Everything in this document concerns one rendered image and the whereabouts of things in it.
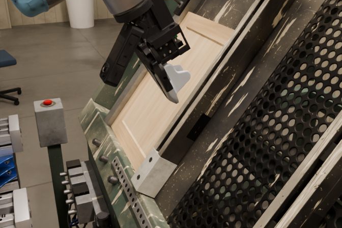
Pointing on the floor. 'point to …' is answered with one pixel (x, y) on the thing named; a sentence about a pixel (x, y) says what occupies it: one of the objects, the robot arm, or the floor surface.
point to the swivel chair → (7, 59)
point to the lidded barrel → (81, 9)
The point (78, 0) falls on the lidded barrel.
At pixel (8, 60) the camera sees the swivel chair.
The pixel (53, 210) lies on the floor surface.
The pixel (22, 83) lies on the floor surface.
